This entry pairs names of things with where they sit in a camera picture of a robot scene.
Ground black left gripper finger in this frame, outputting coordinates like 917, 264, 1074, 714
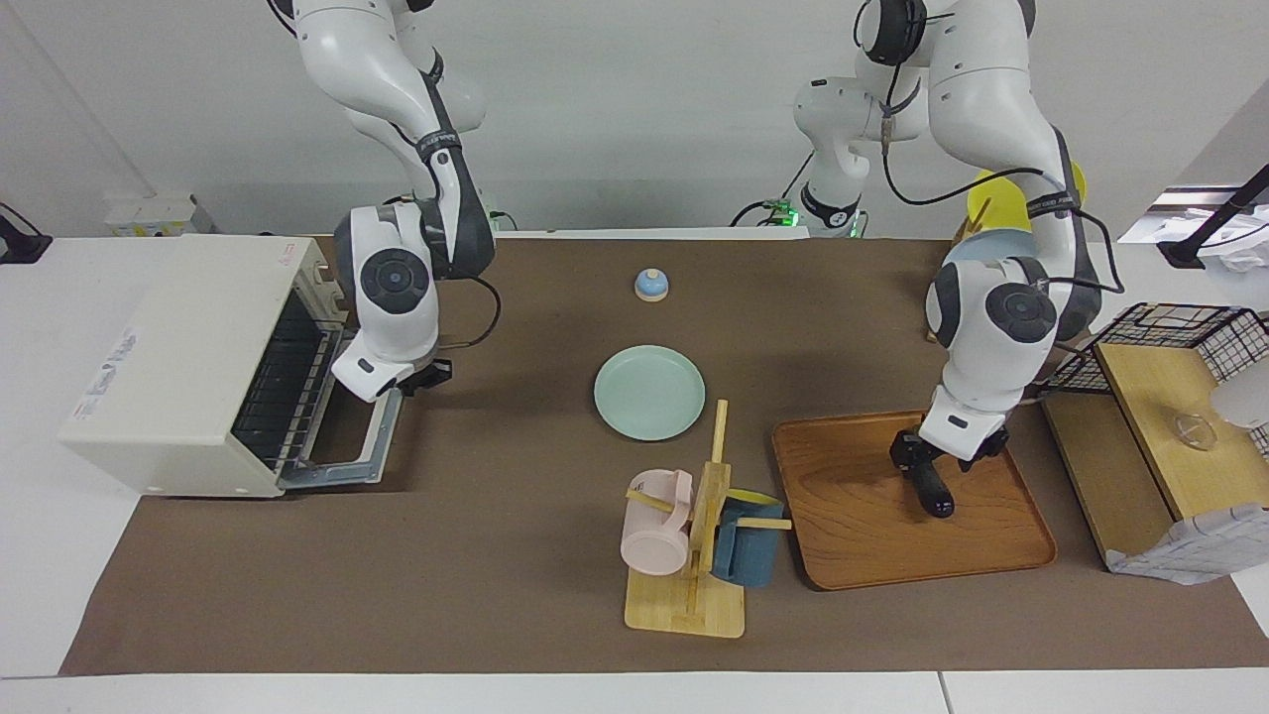
889, 428, 938, 477
957, 426, 1010, 472

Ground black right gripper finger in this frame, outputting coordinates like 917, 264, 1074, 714
400, 359, 454, 396

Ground light green plate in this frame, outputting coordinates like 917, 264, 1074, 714
593, 344, 707, 442

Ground white toaster oven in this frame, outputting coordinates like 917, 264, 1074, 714
58, 234, 350, 499

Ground brown wooden tray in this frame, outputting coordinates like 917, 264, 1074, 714
771, 410, 1058, 592

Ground wooden box with black device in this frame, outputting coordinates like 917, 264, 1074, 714
1039, 342, 1269, 574

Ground light blue plate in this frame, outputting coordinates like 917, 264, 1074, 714
950, 230, 1037, 267

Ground dark blue mug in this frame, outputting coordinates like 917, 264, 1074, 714
712, 488, 786, 588

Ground brown table mat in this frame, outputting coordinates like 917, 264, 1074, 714
59, 236, 1269, 677

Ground grey padded wrap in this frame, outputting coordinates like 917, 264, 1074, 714
1106, 503, 1269, 586

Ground yellow plate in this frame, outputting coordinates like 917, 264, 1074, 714
967, 164, 1088, 236

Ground pink mug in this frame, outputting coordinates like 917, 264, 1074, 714
621, 469, 695, 578

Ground white power box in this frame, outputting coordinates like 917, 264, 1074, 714
104, 193, 214, 239

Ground wooden mug tree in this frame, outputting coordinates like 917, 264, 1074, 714
625, 399, 792, 639

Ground white crumpled cloth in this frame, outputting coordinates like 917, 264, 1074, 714
1150, 203, 1269, 271

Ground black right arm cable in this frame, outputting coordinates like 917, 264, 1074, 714
436, 273, 503, 350

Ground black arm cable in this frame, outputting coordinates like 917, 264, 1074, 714
880, 59, 1126, 296
436, 273, 503, 350

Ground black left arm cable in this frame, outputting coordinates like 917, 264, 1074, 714
880, 59, 1126, 296

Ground black wire basket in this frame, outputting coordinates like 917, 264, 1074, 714
1046, 302, 1269, 457

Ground black base cables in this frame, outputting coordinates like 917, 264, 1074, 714
731, 149, 816, 227

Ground black clamp mount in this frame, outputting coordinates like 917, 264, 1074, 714
0, 203, 53, 265

